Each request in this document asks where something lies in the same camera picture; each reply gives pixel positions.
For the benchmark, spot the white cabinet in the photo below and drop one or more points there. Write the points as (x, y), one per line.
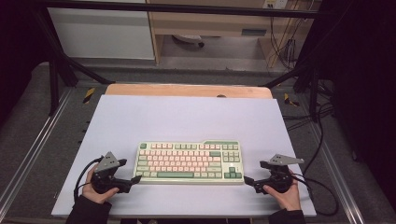
(102, 34)

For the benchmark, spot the person's right hand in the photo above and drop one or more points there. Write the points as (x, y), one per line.
(289, 199)

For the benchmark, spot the office chair base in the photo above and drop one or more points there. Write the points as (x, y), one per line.
(188, 39)

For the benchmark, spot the wooden table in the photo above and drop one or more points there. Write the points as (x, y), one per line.
(174, 90)

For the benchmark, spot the light wooden desk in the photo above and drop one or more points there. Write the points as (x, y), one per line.
(211, 23)

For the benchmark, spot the black metal frame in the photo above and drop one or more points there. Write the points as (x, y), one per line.
(186, 7)

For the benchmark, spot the yellow black hazard tape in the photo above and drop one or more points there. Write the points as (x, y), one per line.
(290, 100)
(88, 95)

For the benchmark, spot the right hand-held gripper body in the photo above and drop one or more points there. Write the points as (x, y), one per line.
(280, 179)

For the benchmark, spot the aluminium rail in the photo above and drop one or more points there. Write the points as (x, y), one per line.
(34, 149)
(339, 174)

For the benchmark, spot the dark curtain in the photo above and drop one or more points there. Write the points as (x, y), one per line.
(364, 77)
(15, 46)

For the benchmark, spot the person's left hand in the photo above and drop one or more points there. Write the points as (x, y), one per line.
(96, 196)

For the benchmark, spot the white power strip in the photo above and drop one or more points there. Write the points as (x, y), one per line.
(275, 3)

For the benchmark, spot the green and cream keyboard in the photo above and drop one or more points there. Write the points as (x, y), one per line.
(174, 174)

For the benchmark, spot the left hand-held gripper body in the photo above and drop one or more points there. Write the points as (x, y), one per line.
(107, 163)

